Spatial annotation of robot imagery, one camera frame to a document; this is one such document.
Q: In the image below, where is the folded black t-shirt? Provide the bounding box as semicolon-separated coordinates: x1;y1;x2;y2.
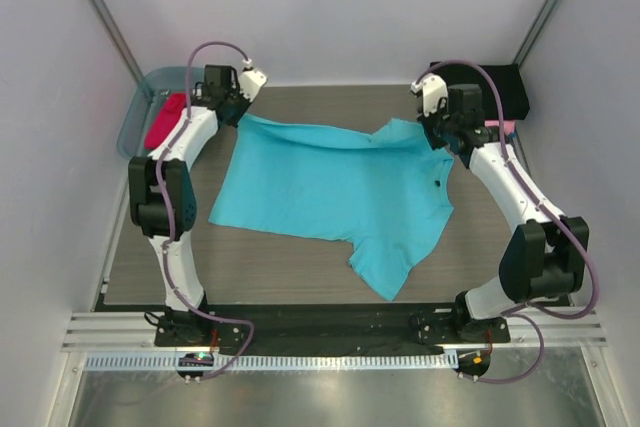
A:
435;64;530;121

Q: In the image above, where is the white slotted cable duct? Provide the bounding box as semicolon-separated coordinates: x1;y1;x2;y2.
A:
84;351;458;373

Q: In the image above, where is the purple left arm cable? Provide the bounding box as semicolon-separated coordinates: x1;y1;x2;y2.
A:
155;40;256;381

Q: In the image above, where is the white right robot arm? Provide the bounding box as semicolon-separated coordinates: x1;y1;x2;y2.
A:
411;75;589;343

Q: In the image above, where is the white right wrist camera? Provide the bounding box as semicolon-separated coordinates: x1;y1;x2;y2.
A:
410;74;448;118

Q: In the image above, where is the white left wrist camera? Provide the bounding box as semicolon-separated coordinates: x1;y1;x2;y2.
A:
237;67;268;103

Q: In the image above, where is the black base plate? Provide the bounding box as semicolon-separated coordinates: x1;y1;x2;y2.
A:
143;303;511;355

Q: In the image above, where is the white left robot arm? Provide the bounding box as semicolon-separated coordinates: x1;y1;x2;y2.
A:
128;64;267;347

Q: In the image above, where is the red t-shirt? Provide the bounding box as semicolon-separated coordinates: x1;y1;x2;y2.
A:
143;93;186;150

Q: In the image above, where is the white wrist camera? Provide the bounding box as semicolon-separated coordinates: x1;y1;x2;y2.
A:
410;74;448;118
237;67;268;103

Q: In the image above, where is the clear blue plastic bin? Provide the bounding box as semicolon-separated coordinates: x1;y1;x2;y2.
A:
116;66;186;160

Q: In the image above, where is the cyan t-shirt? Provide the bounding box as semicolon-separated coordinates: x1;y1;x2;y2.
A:
209;115;454;301

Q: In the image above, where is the folded pink t-shirt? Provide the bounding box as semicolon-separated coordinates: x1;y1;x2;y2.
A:
485;120;516;138

